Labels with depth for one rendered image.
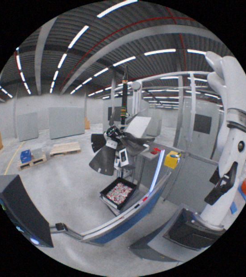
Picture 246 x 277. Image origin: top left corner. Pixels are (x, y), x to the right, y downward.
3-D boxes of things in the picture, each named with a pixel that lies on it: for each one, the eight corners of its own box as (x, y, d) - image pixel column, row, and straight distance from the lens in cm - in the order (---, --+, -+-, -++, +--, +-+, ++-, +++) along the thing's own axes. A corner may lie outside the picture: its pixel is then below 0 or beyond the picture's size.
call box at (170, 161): (169, 159, 89) (171, 150, 85) (178, 163, 87) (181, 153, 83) (163, 166, 75) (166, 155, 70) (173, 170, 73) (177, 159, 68)
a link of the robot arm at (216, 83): (242, 155, 48) (214, 152, 46) (238, 156, 59) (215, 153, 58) (220, 65, 71) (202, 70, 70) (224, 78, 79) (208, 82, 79)
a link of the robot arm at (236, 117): (258, 120, 23) (257, 137, 22) (246, 122, 30) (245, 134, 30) (230, 104, 19) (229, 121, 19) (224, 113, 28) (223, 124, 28)
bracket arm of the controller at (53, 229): (66, 225, 36) (62, 221, 34) (69, 231, 35) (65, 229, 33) (21, 225, 49) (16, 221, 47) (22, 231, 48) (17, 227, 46)
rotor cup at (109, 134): (117, 148, 72) (107, 140, 64) (111, 140, 83) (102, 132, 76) (128, 136, 71) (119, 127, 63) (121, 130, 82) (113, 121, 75)
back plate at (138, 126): (102, 156, 111) (101, 155, 110) (128, 116, 123) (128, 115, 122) (129, 179, 75) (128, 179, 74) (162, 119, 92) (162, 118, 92)
